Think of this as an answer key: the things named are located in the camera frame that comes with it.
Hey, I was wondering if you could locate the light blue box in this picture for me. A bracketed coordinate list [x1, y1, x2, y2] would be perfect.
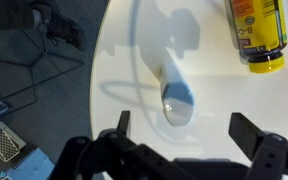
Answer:
[0, 147, 56, 180]

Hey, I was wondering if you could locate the white perforated box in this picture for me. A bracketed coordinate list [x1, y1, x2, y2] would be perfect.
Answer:
[0, 121, 27, 163]

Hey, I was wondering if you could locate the person's dark trouser leg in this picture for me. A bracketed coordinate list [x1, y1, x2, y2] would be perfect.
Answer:
[0, 0, 52, 33]

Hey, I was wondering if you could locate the yellow vitamin bottle black cap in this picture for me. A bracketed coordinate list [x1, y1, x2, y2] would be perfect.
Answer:
[228, 0, 288, 74]

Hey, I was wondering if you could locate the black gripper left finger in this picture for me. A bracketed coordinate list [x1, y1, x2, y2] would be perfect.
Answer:
[116, 110, 132, 138]

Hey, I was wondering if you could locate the black shoe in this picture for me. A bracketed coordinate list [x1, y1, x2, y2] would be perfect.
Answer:
[33, 8, 88, 52]

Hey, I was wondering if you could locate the black wire chair frame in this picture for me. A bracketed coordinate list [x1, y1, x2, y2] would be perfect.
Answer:
[0, 24, 85, 109]

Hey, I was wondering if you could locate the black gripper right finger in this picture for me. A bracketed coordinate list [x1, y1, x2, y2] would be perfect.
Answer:
[228, 111, 268, 161]

